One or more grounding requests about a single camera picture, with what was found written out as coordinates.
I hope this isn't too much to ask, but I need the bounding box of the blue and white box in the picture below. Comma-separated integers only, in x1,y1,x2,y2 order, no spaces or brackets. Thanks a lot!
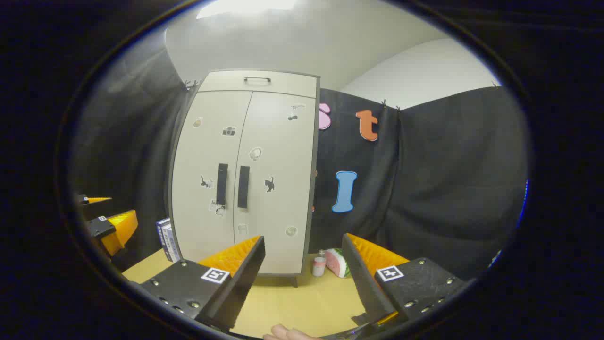
156,217,181,263

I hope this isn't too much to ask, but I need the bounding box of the black backdrop cloth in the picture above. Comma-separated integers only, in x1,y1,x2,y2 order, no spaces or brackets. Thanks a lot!
71,28,529,284

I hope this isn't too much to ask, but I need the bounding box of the ceiling light panel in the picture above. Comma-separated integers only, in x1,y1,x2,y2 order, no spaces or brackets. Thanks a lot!
196,0,298,19

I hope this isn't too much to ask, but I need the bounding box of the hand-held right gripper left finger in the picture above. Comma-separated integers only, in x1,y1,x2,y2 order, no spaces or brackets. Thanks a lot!
140,235,265,332

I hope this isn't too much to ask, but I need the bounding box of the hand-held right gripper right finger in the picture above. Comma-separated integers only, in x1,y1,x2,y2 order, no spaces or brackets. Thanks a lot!
342,233,468,327

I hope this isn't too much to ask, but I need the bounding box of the beige double-door shoe cabinet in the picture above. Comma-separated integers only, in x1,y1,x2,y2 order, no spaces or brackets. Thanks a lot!
168,69,321,288

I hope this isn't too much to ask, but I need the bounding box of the beige cabinet door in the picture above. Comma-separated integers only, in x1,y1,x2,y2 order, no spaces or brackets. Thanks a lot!
235,91,318,275
172,90,253,263

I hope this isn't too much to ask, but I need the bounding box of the toy watermelon slice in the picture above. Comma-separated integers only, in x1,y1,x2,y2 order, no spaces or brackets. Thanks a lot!
325,248,352,278

